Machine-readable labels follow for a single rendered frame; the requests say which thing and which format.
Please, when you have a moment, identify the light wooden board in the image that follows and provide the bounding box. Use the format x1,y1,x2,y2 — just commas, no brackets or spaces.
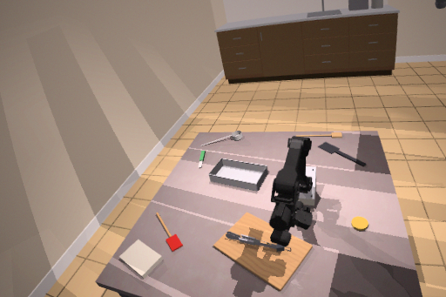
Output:
213,213,313,291

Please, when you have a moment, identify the yellow round disc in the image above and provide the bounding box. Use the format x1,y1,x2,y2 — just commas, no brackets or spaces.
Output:
351,217,368,231

